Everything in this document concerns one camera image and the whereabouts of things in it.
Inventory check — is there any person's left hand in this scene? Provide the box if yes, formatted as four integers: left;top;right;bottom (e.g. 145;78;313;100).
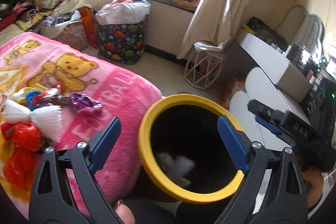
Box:
114;200;135;224

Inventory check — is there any blue glove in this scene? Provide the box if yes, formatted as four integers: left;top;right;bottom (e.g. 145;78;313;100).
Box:
26;90;41;111

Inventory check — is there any red white candy wrapper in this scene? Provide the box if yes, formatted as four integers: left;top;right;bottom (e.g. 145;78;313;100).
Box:
32;81;65;105

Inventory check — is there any dinosaur print laundry basket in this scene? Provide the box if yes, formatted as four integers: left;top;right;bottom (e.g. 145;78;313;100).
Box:
97;14;149;65

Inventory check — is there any black drawer organizer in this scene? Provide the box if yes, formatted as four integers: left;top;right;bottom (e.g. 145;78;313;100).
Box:
300;69;335;149

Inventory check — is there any yellow white snack bag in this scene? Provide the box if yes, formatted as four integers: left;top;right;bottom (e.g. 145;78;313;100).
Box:
9;86;47;104

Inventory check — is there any red plastic bag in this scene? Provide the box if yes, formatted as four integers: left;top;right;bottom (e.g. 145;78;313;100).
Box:
3;122;42;190

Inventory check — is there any grey white clothes heap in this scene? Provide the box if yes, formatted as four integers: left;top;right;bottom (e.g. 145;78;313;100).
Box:
33;10;81;39

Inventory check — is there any white wire side table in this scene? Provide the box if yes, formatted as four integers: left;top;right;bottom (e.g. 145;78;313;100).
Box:
183;42;226;90

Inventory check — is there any orange bag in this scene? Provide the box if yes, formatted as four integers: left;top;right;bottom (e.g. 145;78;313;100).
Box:
78;6;97;49

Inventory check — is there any black bag on dresser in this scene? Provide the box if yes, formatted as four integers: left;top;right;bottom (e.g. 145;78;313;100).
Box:
247;17;289;51

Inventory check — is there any mirror on dresser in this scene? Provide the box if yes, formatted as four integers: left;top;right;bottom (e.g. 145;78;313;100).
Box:
286;14;324;70

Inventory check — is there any pink bear blanket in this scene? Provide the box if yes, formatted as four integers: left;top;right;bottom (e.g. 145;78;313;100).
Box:
1;32;162;203

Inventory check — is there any white plastic bag in basket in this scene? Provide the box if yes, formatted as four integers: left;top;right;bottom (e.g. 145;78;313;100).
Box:
95;0;151;25

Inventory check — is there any yellow rim trash bin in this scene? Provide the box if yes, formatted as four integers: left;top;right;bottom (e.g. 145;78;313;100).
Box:
138;94;244;204

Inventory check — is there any purple snack wrapper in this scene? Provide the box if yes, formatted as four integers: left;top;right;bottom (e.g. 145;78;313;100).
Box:
52;91;103;112

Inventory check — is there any right cream curtain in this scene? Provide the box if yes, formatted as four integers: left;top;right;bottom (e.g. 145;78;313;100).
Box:
177;0;249;59

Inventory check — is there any person's right hand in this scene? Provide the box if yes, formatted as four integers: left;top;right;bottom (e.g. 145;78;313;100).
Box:
301;167;324;209

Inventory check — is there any white plastic bag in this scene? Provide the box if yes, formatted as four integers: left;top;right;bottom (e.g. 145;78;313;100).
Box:
155;152;195;189
95;0;151;25

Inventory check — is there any floral fabric bag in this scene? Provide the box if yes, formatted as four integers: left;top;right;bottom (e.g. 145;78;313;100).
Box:
54;22;88;51

